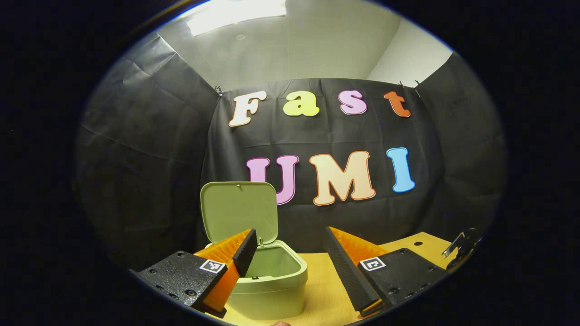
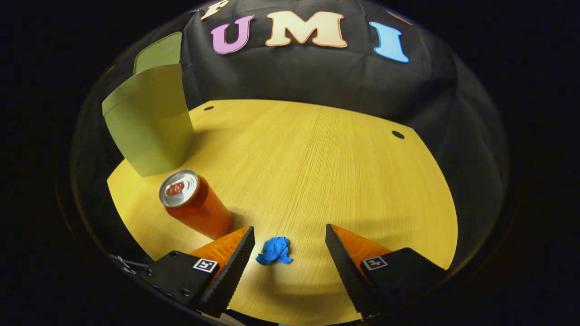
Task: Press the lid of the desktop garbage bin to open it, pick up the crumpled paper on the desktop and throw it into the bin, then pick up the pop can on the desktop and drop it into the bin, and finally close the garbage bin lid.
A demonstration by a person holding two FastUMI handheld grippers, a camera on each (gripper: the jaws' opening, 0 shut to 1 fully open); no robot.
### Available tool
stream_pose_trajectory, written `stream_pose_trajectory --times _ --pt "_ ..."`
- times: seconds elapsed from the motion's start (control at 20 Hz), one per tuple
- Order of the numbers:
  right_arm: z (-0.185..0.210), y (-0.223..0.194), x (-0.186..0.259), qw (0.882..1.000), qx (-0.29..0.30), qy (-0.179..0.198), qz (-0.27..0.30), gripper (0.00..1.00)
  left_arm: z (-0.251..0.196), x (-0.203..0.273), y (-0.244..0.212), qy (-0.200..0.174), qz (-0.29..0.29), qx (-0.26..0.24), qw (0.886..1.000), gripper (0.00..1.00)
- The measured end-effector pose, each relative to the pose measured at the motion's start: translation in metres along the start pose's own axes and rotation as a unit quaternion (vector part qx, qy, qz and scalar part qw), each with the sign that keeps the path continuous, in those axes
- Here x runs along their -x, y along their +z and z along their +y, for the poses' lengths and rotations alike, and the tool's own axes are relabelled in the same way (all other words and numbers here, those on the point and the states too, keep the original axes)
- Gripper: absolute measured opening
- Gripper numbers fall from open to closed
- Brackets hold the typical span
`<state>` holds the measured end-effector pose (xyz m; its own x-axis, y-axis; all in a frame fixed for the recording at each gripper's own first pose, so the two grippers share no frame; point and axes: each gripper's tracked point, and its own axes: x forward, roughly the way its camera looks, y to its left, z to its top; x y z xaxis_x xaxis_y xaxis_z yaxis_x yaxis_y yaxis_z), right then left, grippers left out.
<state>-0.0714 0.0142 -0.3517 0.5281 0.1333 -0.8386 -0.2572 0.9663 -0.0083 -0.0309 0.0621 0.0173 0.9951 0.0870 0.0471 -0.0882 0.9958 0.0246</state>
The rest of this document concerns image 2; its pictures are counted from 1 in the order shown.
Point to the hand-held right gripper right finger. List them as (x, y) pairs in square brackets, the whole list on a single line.
[(398, 276)]

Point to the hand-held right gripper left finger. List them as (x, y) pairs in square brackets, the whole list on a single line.
[(181, 276)]

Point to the orange pop can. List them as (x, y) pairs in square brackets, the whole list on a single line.
[(199, 208)]

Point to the blue paper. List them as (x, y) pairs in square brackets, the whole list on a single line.
[(274, 251)]

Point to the pale green garbage bin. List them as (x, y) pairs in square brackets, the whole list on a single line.
[(149, 122)]

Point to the black backdrop cloth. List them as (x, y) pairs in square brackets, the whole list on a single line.
[(317, 77)]

